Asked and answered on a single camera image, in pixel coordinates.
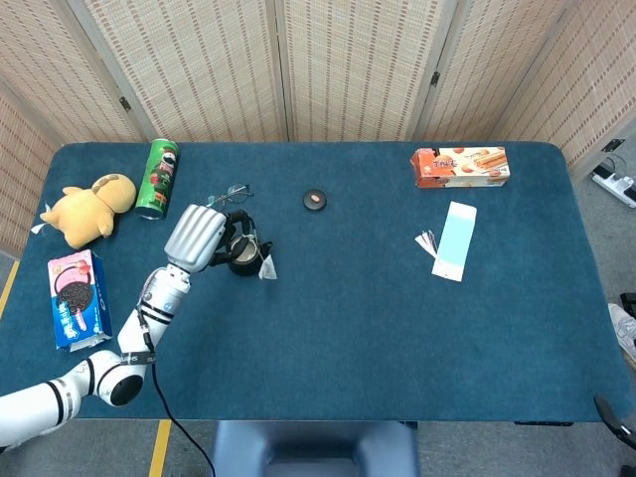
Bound pyramid tea bag with tag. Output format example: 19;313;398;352
250;233;279;282

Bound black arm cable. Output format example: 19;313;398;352
136;302;218;477

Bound thin-framed eyeglasses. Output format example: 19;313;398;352
207;183;253;208

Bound blue tablecloth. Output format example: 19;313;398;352
0;141;635;423

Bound woven folding screen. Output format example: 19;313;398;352
0;0;636;259

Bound green Pringles can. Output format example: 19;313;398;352
134;138;181;222

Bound left silver-black robot hand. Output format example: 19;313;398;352
163;203;257;275

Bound blue-grey robot torso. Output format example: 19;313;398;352
212;420;421;477

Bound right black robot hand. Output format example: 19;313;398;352
593;395;636;448

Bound white and light-blue envelope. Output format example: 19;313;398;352
430;200;479;284

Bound white power strip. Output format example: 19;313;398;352
590;166;636;209

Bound yellow plush toy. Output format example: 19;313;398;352
39;173;137;250

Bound blue Oreo cookie box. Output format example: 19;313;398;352
47;248;113;353

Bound black cast iron teapot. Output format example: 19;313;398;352
226;211;274;277

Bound orange biscuit box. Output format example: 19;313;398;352
409;145;512;190

